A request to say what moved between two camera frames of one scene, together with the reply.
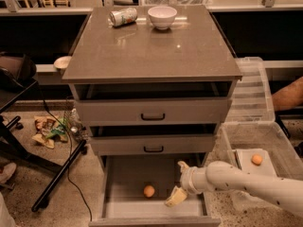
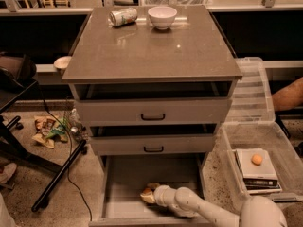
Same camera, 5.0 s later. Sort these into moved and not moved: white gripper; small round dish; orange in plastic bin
Moved: white gripper
Not moved: orange in plastic bin; small round dish
